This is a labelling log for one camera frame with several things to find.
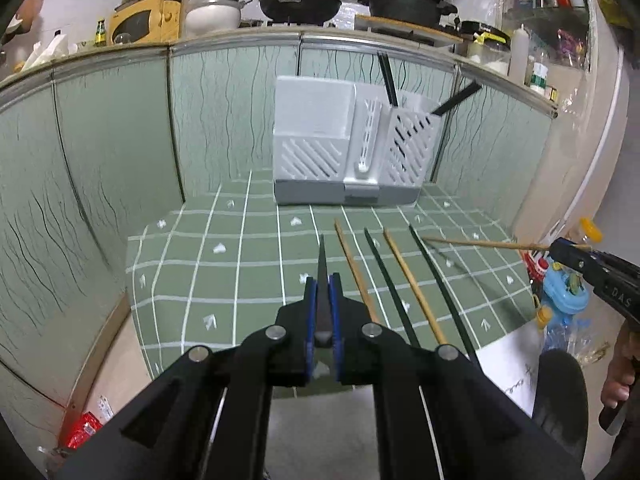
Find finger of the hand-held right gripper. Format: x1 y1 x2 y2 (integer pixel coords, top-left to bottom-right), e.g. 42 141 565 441
552 254 613 293
549 237 608 263

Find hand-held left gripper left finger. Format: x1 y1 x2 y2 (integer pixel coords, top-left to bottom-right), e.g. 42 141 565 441
50 277 321 480

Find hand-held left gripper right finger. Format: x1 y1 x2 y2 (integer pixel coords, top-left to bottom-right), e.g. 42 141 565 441
327 272 586 480

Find black chopstick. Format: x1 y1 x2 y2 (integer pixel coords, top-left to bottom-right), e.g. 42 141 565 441
431 82 482 115
314 234 333 378
408 223 481 366
377 54 396 109
382 55 400 109
364 227 423 350
432 86 483 117

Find wooden chopstick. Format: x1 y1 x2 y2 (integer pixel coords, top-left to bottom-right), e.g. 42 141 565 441
421 236 593 252
334 219 381 325
383 228 448 347

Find white utensil holder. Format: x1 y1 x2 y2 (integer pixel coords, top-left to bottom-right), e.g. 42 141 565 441
272 75 441 207

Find person's right hand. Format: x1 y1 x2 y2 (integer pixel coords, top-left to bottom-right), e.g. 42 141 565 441
600 322 638 408

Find yellow lidded plastic jar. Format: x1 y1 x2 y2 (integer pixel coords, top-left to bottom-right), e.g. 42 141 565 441
575 217 605 248

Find blue plastic container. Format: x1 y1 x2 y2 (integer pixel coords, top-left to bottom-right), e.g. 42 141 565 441
540 257 591 313

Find red capped sauce bottle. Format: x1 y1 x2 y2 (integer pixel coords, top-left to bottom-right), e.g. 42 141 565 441
522 250 551 281

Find yellow cooking oil jug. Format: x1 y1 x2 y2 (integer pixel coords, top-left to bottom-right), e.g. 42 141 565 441
532 295 556 328

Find green checked tablecloth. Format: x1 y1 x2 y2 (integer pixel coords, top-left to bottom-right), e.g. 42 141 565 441
125 170 551 413

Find white refrigerator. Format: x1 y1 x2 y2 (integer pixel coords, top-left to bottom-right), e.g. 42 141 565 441
510 0 636 261

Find green label jar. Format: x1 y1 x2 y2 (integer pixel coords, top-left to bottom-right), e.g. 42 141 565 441
529 62 550 92

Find white squeeze bottle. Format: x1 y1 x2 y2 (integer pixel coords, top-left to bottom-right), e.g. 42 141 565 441
509 24 530 81

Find black lidded blender jar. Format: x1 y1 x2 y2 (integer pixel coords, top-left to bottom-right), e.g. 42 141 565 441
460 20 512 76

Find green patterned kitchen counter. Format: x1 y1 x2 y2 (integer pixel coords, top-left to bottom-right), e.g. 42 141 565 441
0 30 561 411

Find red packet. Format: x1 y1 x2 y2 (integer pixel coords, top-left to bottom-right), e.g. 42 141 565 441
57 410 103 453

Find round wooden board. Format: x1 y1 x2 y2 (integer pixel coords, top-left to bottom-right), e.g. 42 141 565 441
354 14 465 45

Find black cast iron pot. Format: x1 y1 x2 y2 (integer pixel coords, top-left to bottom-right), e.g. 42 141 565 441
367 0 458 26

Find black frying pan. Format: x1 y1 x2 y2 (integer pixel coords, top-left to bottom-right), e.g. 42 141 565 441
257 0 343 23

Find white cooking pot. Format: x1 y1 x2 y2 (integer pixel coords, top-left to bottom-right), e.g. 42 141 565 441
184 0 251 33

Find yellow toaster oven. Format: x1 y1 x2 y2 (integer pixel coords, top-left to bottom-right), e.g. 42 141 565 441
107 0 188 46

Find white paper towels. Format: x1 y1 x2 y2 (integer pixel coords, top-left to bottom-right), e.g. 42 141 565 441
22 30 71 71

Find cluttered wall shelf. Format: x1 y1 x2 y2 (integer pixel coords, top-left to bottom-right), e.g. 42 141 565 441
502 0 596 68

